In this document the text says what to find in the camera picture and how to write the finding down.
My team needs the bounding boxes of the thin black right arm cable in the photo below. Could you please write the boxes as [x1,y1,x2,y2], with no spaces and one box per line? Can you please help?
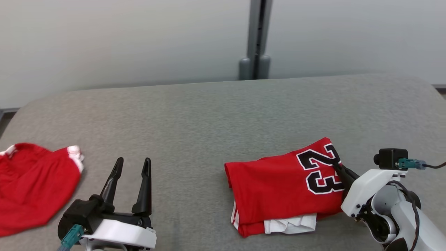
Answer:
[386,180,421,251]

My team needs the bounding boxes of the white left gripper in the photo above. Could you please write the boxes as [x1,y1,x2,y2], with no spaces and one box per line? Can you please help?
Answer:
[80,157,157,249]

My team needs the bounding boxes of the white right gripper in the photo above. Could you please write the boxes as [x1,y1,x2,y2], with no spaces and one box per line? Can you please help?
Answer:
[333,162,408,218]

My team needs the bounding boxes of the right camera cable teal plug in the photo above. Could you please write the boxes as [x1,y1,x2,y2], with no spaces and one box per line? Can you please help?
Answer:
[395,158,446,170]

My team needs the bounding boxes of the grey partition post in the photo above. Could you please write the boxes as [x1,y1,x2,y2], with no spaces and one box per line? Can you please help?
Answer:
[247,0,273,80]

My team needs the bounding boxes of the grey cylindrical post foot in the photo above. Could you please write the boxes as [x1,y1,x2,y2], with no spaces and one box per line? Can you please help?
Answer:
[259,55,271,79]
[239,58,251,81]

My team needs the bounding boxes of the red jersey with white sleeves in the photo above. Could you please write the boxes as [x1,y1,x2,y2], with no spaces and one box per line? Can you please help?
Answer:
[224,137,352,238]

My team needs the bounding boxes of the red shorts with white stripes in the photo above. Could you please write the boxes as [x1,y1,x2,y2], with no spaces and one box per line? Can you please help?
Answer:
[0,143,85,237]

